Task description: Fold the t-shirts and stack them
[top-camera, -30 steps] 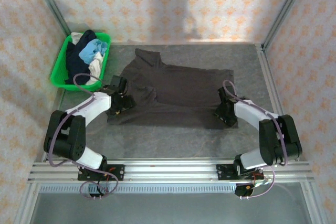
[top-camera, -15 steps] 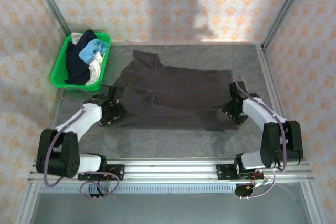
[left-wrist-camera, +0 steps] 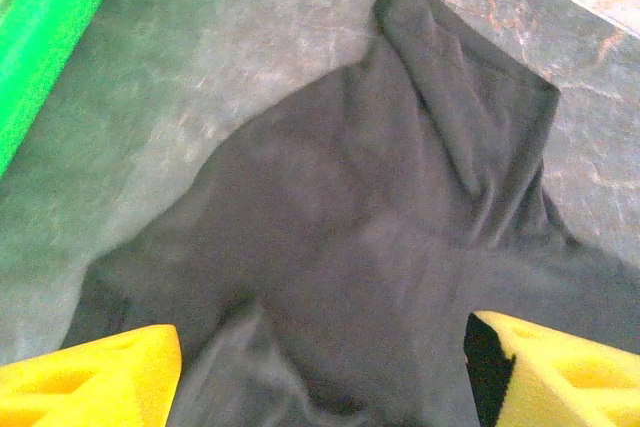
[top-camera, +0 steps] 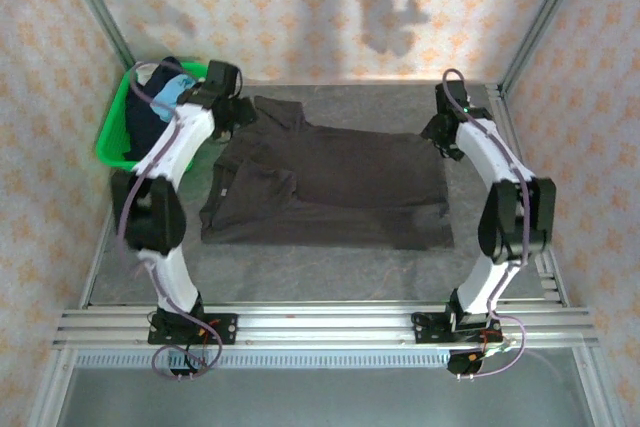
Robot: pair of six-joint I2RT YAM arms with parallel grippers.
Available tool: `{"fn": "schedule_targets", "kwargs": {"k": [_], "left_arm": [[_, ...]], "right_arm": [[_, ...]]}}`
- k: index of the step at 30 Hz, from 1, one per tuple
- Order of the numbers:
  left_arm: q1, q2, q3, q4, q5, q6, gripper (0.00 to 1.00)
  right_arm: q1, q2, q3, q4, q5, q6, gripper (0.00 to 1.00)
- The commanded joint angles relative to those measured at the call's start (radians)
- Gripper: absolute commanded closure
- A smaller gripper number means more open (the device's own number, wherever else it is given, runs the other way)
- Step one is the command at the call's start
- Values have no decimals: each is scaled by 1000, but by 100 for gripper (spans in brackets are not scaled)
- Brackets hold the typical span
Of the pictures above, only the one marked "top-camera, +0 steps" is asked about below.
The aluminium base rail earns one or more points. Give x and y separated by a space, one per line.
325 327

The white garment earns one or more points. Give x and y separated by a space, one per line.
144 76

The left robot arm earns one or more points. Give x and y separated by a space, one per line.
175 147

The dark grey t-shirt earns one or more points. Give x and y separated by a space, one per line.
350 172

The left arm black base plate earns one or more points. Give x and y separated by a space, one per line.
225 329

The navy blue garment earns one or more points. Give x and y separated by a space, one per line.
142 122

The light blue garment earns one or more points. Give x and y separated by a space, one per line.
167 97

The aluminium side frame rail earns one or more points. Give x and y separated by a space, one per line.
47 397
552 282

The grey metal panel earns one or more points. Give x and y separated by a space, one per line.
325 402

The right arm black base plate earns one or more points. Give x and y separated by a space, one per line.
425 329

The green plastic basket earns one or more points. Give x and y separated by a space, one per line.
111 137

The aluminium frame post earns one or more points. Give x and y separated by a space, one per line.
95 2
545 12

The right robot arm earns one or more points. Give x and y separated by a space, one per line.
480 152

